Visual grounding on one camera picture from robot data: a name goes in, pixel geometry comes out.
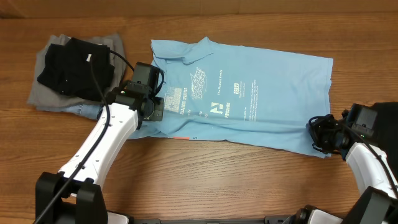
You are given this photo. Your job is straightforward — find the light blue printed t-shirt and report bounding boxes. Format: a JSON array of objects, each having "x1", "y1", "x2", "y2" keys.
[{"x1": 132, "y1": 38, "x2": 333, "y2": 157}]

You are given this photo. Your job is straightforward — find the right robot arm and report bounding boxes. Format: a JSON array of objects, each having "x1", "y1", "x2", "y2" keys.
[{"x1": 284, "y1": 114, "x2": 397, "y2": 224}]

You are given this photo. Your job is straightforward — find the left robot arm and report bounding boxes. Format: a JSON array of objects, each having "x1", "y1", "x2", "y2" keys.
[{"x1": 35, "y1": 88, "x2": 165, "y2": 224}]

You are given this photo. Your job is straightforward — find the folded blue jeans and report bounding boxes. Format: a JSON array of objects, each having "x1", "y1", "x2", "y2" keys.
[{"x1": 36, "y1": 104, "x2": 103, "y2": 120}]

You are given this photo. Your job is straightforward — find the black garment at right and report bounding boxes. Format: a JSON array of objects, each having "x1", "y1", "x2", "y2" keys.
[{"x1": 371, "y1": 102, "x2": 398, "y2": 179}]

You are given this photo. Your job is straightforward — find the black folded shirt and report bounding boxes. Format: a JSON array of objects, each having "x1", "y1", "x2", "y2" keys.
[{"x1": 37, "y1": 37, "x2": 114, "y2": 101}]

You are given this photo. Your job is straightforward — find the grey folded garment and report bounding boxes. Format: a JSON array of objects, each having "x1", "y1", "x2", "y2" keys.
[{"x1": 27, "y1": 34, "x2": 126, "y2": 108}]

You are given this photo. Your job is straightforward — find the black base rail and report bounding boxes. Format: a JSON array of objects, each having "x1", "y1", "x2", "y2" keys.
[{"x1": 130, "y1": 215, "x2": 289, "y2": 224}]

